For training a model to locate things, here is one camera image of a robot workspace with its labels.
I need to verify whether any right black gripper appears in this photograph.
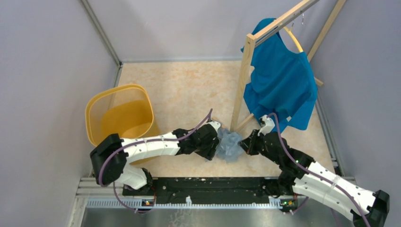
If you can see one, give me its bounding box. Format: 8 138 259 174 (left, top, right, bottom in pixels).
238 130 281 165

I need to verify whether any blue plastic trash bag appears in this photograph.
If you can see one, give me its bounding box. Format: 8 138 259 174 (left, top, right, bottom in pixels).
215 127 244 163

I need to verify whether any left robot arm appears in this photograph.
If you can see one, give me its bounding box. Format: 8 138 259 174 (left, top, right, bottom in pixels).
90 121 221 195

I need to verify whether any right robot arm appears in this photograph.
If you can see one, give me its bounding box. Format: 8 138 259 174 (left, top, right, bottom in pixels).
238 130 390 227

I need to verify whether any yellow mesh trash bin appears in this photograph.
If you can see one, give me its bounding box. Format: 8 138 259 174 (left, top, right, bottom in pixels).
85 84 161 147

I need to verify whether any blue t-shirt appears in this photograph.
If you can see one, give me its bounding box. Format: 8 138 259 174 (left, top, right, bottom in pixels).
244 33 318 131

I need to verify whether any wooden clothes rack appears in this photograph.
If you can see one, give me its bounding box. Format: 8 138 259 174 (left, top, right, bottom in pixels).
210 0 348 133

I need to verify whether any yellow clothes hanger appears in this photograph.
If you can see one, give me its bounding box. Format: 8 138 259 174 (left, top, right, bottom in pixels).
284 26 304 52

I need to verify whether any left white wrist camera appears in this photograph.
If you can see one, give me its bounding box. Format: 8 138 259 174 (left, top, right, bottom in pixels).
207 121 221 132

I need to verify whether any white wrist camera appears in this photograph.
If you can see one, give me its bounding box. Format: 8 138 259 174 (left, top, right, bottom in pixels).
207 121 221 132
258 114 275 136

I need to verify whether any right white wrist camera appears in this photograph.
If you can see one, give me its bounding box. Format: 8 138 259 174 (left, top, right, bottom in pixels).
258 114 275 136

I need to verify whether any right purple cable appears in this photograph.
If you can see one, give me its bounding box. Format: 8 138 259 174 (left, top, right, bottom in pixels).
268 112 372 227

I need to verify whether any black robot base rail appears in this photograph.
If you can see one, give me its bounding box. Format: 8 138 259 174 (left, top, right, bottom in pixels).
122 177 294 205

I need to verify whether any white cable duct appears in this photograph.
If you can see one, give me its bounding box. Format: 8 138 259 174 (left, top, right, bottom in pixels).
86 196 296 210

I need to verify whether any metal corner post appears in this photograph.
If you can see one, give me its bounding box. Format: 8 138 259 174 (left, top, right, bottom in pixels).
79 0 122 67

